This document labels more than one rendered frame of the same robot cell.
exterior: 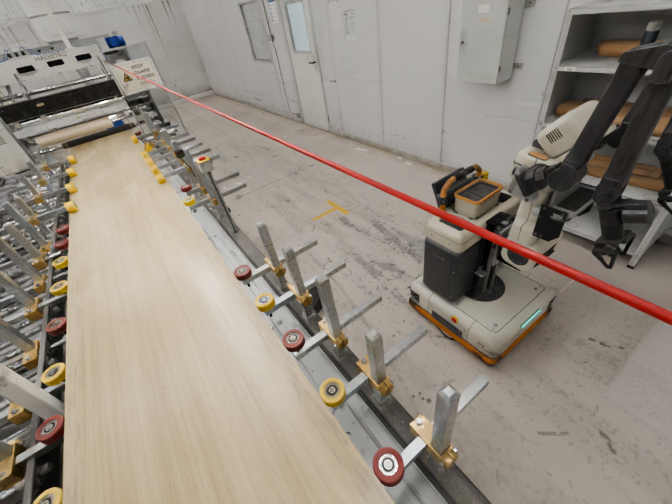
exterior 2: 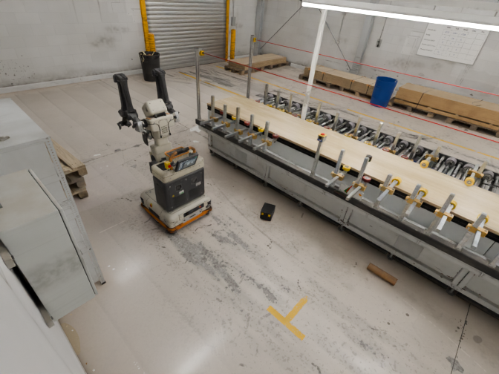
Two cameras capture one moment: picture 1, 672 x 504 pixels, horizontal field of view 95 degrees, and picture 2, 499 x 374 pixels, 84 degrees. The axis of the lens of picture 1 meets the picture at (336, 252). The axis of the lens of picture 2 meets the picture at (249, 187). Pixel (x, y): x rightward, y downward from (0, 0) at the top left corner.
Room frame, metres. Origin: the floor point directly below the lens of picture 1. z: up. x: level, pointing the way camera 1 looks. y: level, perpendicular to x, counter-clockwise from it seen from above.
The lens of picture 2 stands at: (4.07, -1.02, 2.43)
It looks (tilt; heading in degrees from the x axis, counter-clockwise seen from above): 36 degrees down; 158
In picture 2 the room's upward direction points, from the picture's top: 5 degrees clockwise
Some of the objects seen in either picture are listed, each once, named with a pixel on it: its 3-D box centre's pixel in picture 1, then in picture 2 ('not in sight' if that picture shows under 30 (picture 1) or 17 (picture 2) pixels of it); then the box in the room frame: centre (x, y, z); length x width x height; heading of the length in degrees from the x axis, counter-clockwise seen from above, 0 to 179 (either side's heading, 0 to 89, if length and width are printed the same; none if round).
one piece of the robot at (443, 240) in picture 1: (473, 241); (177, 176); (1.36, -0.82, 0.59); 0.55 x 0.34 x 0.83; 118
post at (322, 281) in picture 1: (332, 321); (237, 124); (0.73, 0.06, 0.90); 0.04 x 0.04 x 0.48; 29
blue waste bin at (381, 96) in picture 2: not in sight; (383, 92); (-1.92, 5.02, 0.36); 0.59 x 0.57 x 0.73; 119
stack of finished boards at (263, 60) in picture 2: not in sight; (258, 61); (-6.04, 2.94, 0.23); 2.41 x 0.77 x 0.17; 120
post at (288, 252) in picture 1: (300, 289); (250, 131); (0.95, 0.18, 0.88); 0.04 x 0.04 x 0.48; 29
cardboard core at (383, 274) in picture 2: not in sight; (382, 274); (2.84, 1.10, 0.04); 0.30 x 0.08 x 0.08; 29
